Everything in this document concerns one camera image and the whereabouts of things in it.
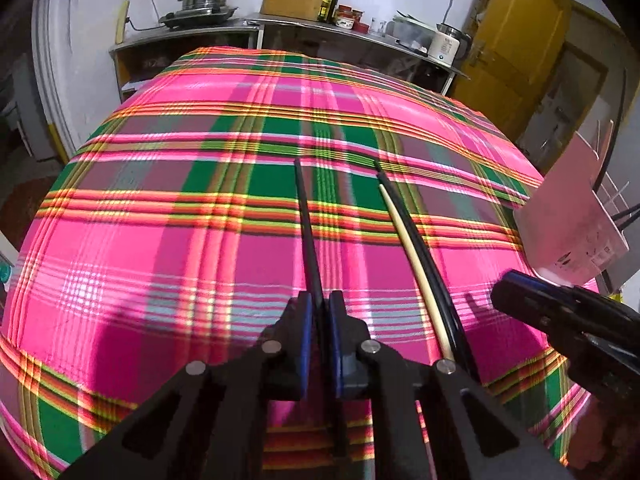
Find cream bamboo chopstick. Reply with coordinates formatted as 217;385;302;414
378;184;454;361

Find steel kitchen shelf table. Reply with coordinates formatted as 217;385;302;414
242;13;469;96

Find pink utensil holder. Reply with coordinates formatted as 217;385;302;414
514;133;629;286

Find pink plaid tablecloth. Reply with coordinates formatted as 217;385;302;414
1;48;589;479

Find white electric kettle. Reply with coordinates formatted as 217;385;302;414
427;30;460;66

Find yellow wooden door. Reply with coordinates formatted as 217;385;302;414
452;0;572;141

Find clear plastic container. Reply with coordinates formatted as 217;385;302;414
386;11;437;54

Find red lidded jar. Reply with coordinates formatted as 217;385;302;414
333;4;362;29

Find dark oil bottle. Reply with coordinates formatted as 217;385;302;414
326;0;338;24

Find black induction cooker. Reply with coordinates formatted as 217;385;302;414
160;6;236;29

